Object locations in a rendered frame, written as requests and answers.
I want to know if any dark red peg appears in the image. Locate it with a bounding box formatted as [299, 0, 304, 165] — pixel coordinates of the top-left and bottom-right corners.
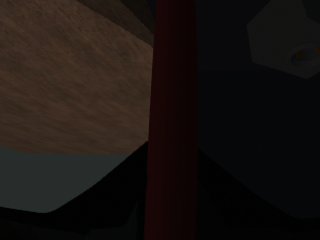
[144, 0, 197, 240]

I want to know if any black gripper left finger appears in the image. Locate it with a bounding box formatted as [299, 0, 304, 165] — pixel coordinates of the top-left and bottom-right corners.
[0, 141, 148, 240]

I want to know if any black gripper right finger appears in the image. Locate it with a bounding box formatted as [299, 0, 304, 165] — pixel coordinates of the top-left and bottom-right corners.
[195, 149, 320, 240]

